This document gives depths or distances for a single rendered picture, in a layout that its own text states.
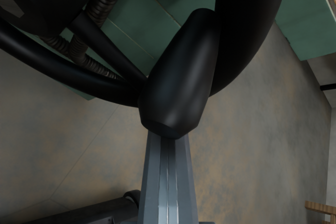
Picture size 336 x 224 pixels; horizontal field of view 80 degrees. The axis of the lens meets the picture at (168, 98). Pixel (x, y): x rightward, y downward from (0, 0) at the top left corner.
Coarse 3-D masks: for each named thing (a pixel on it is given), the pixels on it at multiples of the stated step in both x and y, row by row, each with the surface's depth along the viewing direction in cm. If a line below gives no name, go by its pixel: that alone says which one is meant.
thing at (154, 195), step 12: (156, 144) 8; (156, 156) 8; (144, 168) 7; (156, 168) 7; (144, 180) 7; (156, 180) 7; (144, 192) 6; (156, 192) 6; (144, 204) 6; (156, 204) 6; (144, 216) 6; (156, 216) 6
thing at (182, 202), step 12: (168, 144) 8; (180, 144) 8; (168, 156) 8; (180, 156) 8; (168, 168) 7; (180, 168) 7; (168, 180) 7; (180, 180) 7; (192, 180) 7; (168, 192) 6; (180, 192) 6; (192, 192) 7; (168, 204) 6; (180, 204) 6; (192, 204) 6; (168, 216) 6; (180, 216) 6; (192, 216) 6
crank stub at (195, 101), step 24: (192, 24) 8; (216, 24) 9; (168, 48) 8; (192, 48) 7; (216, 48) 8; (168, 72) 7; (192, 72) 7; (144, 96) 7; (168, 96) 6; (192, 96) 7; (144, 120) 7; (168, 120) 6; (192, 120) 7
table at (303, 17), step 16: (288, 0) 25; (304, 0) 25; (320, 0) 24; (288, 16) 27; (304, 16) 26; (320, 16) 25; (288, 32) 29; (304, 32) 28; (320, 32) 27; (304, 48) 30; (320, 48) 29
